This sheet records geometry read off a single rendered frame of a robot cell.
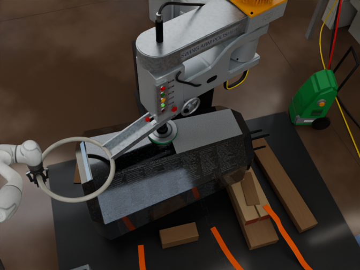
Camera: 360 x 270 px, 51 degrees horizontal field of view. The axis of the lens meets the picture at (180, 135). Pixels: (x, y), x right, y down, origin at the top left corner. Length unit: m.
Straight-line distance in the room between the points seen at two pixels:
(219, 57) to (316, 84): 1.51
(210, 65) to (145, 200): 1.03
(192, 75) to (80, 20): 2.83
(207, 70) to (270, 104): 1.81
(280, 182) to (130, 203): 1.43
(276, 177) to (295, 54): 1.69
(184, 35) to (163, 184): 1.09
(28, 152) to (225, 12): 1.35
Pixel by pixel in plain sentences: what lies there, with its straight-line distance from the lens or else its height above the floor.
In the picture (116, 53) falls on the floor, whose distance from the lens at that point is 4.47.
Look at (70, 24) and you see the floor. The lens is 4.93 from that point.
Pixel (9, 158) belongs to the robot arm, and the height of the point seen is 1.27.
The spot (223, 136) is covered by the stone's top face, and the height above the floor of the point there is 0.82.
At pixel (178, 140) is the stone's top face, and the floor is 0.82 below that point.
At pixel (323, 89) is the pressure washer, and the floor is 0.54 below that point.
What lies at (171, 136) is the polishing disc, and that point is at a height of 0.85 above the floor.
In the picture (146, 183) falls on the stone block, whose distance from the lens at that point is 2.66.
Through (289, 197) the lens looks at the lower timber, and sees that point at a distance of 3.46.
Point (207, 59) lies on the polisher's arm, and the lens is 2.40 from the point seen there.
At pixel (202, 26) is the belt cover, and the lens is 2.18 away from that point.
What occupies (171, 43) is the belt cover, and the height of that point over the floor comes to 1.69.
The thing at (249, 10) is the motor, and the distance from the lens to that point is 2.29.
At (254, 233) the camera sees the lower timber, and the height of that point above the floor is 0.11.
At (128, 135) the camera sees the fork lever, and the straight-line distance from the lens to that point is 2.59.
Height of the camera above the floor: 3.11
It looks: 57 degrees down
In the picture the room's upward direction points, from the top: 2 degrees clockwise
